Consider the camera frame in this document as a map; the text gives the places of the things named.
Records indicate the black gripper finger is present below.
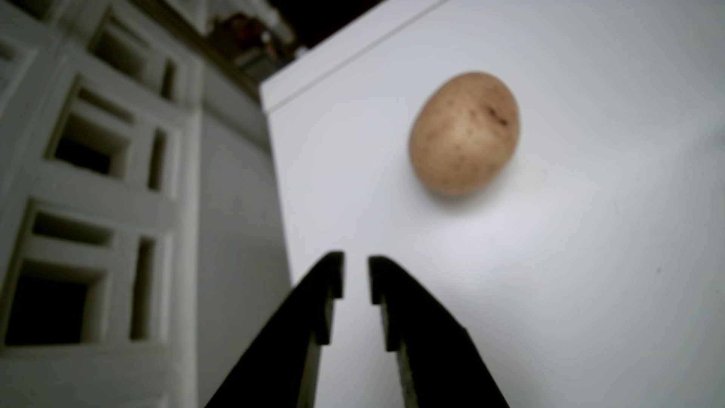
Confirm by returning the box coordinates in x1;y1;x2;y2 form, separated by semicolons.
368;255;511;408
205;251;345;408

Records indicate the brown potato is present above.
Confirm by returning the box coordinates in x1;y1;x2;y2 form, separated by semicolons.
408;71;521;198

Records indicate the white lattice block wall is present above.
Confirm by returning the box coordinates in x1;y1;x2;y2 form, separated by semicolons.
0;0;205;408

